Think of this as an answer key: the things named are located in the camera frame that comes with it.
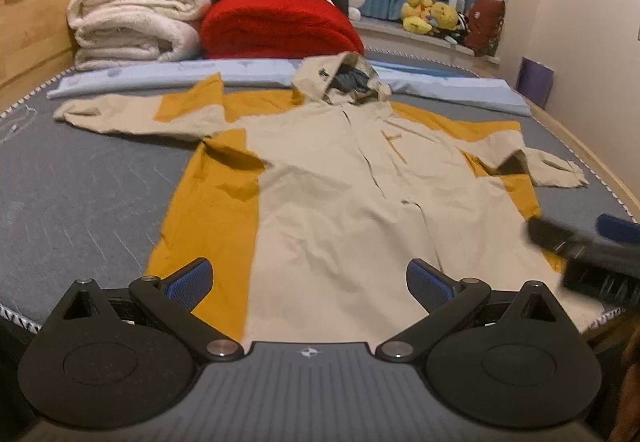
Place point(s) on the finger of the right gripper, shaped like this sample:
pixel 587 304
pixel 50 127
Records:
pixel 553 237
pixel 618 230

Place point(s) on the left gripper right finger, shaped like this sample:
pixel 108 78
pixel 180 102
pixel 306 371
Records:
pixel 450 306

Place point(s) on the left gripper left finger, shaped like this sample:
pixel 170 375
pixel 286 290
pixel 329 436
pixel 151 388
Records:
pixel 169 303

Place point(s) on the beige and mustard hooded jacket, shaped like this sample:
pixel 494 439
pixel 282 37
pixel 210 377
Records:
pixel 309 202

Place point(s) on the purple box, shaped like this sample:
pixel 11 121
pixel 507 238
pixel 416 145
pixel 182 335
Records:
pixel 535 81

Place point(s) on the light blue folded sheet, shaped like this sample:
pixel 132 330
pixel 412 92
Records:
pixel 456 86

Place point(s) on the dark red plush pillow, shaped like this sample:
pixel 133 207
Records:
pixel 484 19

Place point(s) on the yellow plush toys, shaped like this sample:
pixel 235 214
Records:
pixel 428 17

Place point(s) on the red fleece blanket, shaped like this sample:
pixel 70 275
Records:
pixel 276 29

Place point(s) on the cream folded blanket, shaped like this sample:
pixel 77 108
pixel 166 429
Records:
pixel 113 33

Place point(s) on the wooden bed headboard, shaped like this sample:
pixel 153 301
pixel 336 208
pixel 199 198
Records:
pixel 36 45

